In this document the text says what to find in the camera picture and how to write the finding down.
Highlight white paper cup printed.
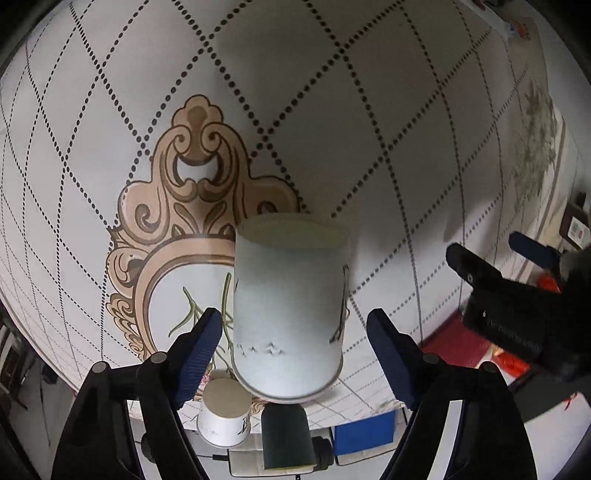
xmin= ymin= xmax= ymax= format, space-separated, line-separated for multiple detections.
xmin=232 ymin=213 xmax=349 ymax=404

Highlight red ribbed paper cup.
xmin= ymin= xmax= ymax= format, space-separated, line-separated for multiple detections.
xmin=421 ymin=313 xmax=491 ymax=368

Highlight white paper cup lying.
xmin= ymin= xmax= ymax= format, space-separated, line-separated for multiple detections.
xmin=197 ymin=378 xmax=252 ymax=448

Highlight dark green cup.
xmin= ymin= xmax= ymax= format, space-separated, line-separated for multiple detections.
xmin=262 ymin=403 xmax=317 ymax=470

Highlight orange snack box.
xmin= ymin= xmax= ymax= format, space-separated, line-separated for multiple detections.
xmin=559 ymin=202 xmax=590 ymax=250

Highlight blue folded mat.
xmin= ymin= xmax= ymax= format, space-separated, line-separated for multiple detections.
xmin=332 ymin=411 xmax=396 ymax=456

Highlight patterned white tablecloth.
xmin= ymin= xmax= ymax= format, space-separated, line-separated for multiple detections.
xmin=1 ymin=1 xmax=579 ymax=427

